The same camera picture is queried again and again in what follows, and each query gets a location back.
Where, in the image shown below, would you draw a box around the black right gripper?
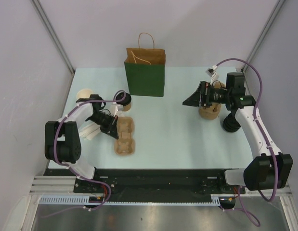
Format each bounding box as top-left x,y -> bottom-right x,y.
182,81 -> 231,108

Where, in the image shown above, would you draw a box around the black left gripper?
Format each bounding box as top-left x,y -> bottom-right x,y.
87,112 -> 118,140

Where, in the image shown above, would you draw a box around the brown paper coffee cup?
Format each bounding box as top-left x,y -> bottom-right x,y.
122,102 -> 131,112

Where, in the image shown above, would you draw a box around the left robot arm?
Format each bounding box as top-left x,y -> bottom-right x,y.
44,94 -> 119,193

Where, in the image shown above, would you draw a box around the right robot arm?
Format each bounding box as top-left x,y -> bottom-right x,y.
182,72 -> 293,193

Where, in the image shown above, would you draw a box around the brown pulp cup carrier stack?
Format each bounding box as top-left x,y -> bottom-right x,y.
198,80 -> 226,120

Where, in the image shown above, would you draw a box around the white paper stick packets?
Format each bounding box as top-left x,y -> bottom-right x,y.
79,109 -> 112,140

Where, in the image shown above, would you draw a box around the black plastic lid stack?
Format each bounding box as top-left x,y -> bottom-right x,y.
222,113 -> 241,133

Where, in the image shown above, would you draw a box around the stack of paper cups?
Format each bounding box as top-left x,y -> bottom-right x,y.
76,89 -> 93,100

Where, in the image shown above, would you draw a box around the green paper bag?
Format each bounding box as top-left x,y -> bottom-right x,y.
123,32 -> 167,98

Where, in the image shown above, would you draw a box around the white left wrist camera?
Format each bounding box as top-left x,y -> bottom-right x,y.
110,103 -> 124,117

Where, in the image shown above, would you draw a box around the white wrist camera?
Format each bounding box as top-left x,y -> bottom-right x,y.
110,103 -> 124,117
206,65 -> 219,85

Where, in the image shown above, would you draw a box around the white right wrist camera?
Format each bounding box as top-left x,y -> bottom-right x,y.
206,65 -> 219,85

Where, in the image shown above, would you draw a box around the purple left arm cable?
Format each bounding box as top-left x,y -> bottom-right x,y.
40,90 -> 127,218

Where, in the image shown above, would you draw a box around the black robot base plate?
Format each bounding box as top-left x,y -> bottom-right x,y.
44,168 -> 246,204

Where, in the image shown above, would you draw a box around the white cable duct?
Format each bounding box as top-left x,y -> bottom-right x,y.
39,195 -> 104,205

